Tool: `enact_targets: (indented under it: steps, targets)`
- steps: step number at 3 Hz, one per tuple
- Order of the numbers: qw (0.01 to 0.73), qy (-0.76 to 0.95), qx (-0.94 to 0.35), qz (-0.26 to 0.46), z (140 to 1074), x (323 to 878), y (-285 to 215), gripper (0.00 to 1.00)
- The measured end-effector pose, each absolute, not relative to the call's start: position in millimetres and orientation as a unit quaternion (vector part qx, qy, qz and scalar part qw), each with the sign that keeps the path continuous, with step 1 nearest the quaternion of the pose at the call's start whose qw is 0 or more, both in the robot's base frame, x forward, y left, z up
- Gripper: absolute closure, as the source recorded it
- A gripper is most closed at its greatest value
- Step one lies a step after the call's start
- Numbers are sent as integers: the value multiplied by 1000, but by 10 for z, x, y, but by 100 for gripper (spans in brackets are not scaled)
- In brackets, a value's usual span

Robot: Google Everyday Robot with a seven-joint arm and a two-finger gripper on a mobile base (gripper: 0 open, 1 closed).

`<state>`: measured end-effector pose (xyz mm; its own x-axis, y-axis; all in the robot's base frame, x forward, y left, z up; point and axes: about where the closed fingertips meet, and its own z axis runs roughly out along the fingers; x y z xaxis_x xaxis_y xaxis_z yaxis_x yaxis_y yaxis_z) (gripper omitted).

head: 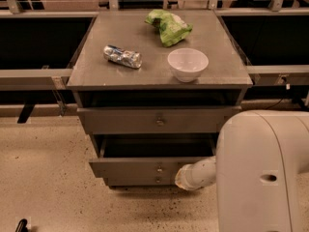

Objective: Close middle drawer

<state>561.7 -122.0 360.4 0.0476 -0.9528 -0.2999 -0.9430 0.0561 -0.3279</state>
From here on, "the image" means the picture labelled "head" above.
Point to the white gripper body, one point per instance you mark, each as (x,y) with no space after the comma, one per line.
(185,177)

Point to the grey drawer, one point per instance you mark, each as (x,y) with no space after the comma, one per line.
(148,159)
(138,120)
(135,181)

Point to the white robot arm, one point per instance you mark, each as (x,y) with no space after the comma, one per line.
(259,154)

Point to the grey bottom drawer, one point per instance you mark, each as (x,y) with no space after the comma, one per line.
(135,181)

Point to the grey top drawer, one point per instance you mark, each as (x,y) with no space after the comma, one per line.
(138,120)

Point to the grey drawer cabinet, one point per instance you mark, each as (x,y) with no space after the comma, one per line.
(97,82)

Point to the white bowl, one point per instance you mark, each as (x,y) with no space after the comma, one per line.
(187,64)

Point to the crushed silver can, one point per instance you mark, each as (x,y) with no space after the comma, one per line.
(123,57)

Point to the green chip bag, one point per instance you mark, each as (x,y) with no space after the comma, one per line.
(172,29)

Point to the black object bottom left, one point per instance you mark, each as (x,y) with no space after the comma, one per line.
(22,226)

